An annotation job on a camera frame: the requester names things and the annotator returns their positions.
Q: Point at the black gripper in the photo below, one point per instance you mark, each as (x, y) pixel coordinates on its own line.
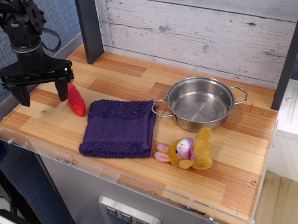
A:
(36, 68)

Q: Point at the red handled metal spoon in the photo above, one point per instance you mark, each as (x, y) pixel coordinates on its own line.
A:
(76, 101)

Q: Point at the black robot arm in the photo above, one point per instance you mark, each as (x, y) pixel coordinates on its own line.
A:
(23, 22)

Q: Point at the purple folded cloth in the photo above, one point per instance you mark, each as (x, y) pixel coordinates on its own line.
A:
(119, 129)

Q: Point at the clear acrylic edge guard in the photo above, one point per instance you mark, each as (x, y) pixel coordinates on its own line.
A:
(95, 190)

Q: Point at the silver dispenser panel with buttons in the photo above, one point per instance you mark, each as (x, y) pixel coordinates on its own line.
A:
(128, 216)

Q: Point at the stainless steel pot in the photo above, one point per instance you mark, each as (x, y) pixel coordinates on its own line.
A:
(197, 102)

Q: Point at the yellow plush bunny toy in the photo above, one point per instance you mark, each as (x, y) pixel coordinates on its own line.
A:
(188, 152)

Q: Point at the white appliance at right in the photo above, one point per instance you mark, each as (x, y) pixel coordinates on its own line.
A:
(283, 156)

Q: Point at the dark grey left post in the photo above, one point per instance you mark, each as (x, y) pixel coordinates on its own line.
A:
(90, 29)

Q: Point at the dark grey post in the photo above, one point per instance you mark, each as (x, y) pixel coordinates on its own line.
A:
(286, 71)
(90, 29)

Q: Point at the dark grey right post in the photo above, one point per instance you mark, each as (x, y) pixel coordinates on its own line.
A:
(286, 71)

